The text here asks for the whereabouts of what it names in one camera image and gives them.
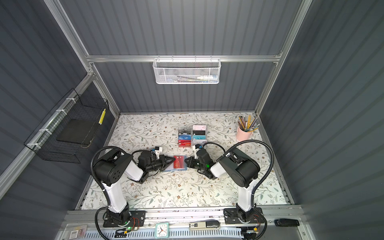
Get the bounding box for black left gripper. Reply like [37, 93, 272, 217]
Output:
[145, 155, 175, 174]

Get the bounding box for blue leather card holder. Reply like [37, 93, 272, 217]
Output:
[164, 155, 188, 172]

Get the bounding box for red vip card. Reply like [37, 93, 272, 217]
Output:
[174, 155, 186, 170]
[178, 140, 192, 148]

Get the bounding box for clear acrylic card display stand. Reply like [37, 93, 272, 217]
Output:
[178, 126, 207, 147]

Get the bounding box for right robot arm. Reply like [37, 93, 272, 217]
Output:
[184, 147, 261, 214]

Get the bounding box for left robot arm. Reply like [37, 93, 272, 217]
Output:
[91, 146, 176, 215]

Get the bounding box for red VIP card in stand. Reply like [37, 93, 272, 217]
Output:
[178, 140, 192, 148]

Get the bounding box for blue VIP card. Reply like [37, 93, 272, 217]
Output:
[178, 135, 192, 141]

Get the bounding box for teal VIP card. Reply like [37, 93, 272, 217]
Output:
[193, 135, 207, 140]

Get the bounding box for black card with gold lines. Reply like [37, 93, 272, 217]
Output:
[193, 130, 206, 136]

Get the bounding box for black VIP logo card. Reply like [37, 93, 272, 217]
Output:
[178, 128, 192, 135]

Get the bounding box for pink VIP card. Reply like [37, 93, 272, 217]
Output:
[193, 125, 207, 131]

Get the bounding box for pink metal pencil bucket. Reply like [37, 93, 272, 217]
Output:
[236, 127, 253, 142]

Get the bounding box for grey black handheld device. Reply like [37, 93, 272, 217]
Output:
[189, 220, 221, 231]

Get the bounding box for small white desk clock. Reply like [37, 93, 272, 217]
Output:
[155, 223, 170, 239]

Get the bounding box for markers in mesh basket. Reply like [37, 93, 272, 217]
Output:
[172, 75, 219, 83]

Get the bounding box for small label packet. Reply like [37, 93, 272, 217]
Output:
[68, 225, 88, 240]

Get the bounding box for black remote device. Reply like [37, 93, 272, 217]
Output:
[274, 219, 300, 227]

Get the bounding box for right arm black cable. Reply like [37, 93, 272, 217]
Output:
[201, 139, 275, 196]

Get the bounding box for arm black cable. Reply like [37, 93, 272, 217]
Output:
[89, 146, 157, 240]
[201, 139, 275, 196]

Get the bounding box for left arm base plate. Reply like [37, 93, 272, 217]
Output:
[103, 210, 147, 228]

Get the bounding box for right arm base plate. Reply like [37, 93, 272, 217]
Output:
[223, 207, 267, 225]

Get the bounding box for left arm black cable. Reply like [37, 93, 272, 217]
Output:
[89, 146, 157, 240]

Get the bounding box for white wire mesh basket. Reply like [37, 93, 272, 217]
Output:
[153, 60, 222, 85]

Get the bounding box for black wire wall basket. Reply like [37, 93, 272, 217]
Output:
[24, 91, 109, 164]

